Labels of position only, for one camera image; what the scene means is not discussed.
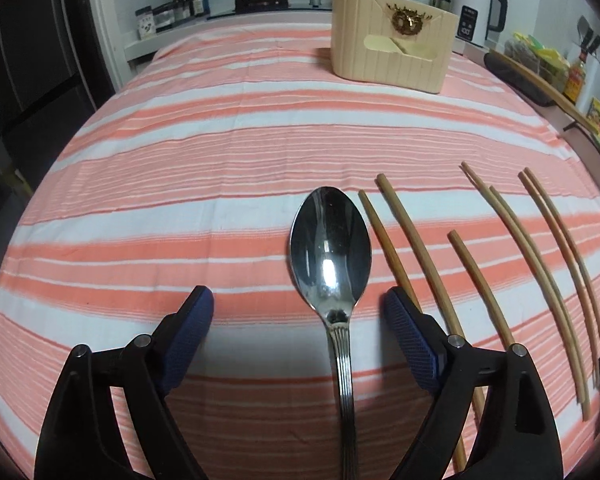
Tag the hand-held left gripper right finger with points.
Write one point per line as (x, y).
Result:
(409, 330)

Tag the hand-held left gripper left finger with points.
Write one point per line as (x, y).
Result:
(190, 330)

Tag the set of wooden chopsticks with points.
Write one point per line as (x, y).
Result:
(403, 220)

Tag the silver metal spoon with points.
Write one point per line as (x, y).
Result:
(330, 240)

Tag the beige ribbed utensil holder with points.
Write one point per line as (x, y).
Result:
(379, 70)

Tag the orange white striped tablecloth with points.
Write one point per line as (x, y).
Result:
(180, 160)

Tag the wooden cutting board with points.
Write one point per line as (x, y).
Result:
(564, 106)

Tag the brown sauce bottle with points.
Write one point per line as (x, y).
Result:
(574, 82)

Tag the black tray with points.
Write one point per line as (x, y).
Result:
(509, 77)

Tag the bag of snack packets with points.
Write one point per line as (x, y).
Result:
(539, 60)

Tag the white knife holder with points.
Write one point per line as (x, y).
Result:
(577, 52)

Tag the dark refrigerator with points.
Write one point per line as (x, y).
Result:
(30, 60)

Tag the grey spatula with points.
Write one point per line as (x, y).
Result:
(583, 27)

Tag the row of seasoning bottles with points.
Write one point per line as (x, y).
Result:
(180, 7)

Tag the white electric kettle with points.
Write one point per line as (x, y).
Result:
(472, 5)

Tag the black gas cooktop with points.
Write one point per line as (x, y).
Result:
(260, 2)

